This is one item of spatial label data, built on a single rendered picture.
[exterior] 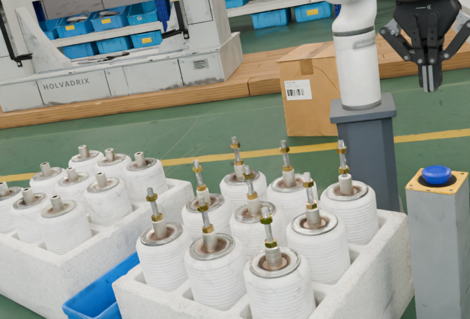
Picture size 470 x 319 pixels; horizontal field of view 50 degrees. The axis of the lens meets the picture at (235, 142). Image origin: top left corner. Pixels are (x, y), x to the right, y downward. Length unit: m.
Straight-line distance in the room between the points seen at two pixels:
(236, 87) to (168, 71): 0.41
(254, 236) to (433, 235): 0.28
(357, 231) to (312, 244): 0.13
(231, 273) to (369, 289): 0.23
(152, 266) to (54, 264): 0.27
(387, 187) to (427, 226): 0.46
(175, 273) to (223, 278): 0.12
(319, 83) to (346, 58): 0.72
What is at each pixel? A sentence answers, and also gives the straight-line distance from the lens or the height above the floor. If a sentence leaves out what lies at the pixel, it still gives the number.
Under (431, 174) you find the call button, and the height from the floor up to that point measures 0.33.
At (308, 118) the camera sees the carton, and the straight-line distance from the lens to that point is 1.94.
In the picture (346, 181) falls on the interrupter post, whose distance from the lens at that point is 0.91.
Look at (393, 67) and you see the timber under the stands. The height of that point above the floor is 0.05.
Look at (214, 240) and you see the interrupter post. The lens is 0.81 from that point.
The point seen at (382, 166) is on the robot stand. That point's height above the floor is 0.17.
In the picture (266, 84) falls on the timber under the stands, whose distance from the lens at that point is 2.68.
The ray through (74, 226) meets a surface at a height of 0.22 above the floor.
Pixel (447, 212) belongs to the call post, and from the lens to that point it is 0.78.
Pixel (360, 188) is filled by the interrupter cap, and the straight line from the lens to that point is 0.93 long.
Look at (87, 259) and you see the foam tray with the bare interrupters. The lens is 1.11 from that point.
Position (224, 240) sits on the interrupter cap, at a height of 0.25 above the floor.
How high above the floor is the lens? 0.66
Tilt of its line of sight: 19 degrees down
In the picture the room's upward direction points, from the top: 11 degrees counter-clockwise
